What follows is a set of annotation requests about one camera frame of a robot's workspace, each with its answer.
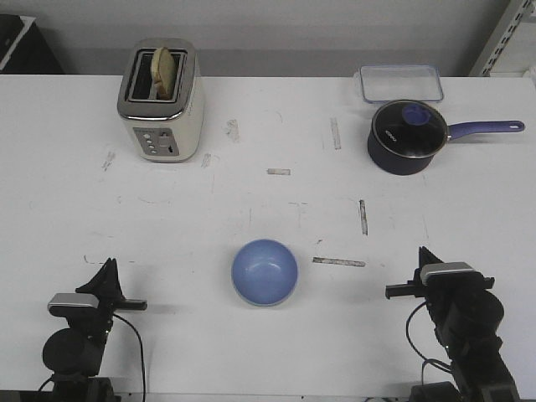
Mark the slice of toast bread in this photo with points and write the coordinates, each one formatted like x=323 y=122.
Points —
x=163 y=71

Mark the clear plastic food container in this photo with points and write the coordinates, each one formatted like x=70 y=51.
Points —
x=390 y=82

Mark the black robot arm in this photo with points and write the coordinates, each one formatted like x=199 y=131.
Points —
x=335 y=333
x=74 y=354

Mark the cream two-slot toaster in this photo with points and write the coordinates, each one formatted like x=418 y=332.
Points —
x=162 y=130

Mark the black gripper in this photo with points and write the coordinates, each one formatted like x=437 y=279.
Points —
x=440 y=290
x=111 y=300

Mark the dark blue saucepan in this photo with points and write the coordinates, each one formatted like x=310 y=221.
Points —
x=406 y=166

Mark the glass pot lid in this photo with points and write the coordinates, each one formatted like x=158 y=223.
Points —
x=409 y=128

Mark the green bowl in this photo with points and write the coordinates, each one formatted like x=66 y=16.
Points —
x=276 y=296

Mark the black box in corner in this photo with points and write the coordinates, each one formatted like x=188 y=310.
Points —
x=24 y=50

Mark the white metal shelf upright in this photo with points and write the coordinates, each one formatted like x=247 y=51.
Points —
x=510 y=48

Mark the blue bowl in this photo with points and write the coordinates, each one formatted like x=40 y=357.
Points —
x=264 y=272

